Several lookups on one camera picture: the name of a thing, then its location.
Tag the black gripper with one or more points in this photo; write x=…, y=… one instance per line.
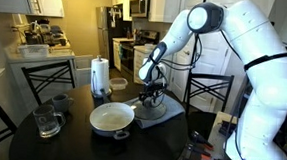
x=153, y=89

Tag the robot base mounting table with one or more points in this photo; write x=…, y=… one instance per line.
x=213, y=136

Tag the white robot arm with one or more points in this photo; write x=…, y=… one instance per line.
x=267, y=81

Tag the grey cloth towel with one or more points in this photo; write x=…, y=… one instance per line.
x=174, y=108

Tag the pan with white interior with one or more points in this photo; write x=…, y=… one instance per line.
x=111, y=118

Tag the white paper towel roll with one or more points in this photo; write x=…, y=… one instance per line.
x=100, y=75

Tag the clear plastic food container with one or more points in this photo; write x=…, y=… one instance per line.
x=118, y=83

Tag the black kitchen stove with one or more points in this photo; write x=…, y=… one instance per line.
x=128, y=55

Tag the black orange clamp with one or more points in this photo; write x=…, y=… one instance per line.
x=198, y=137
x=197, y=150

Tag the white panel door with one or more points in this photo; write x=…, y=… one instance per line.
x=211, y=54

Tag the black refrigerator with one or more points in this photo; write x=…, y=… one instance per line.
x=102, y=37

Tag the grey ceramic mug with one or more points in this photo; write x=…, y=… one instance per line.
x=60, y=103

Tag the white cabinet beside microwave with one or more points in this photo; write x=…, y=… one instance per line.
x=164, y=6

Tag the steel microwave oven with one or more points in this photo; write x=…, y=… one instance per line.
x=138, y=5

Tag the clear glass mug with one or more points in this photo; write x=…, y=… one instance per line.
x=45, y=121

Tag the black coffee maker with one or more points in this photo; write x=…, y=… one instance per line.
x=55, y=36

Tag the clear storage bin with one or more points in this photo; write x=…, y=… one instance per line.
x=33, y=51

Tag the white kitchen counter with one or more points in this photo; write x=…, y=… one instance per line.
x=20, y=65

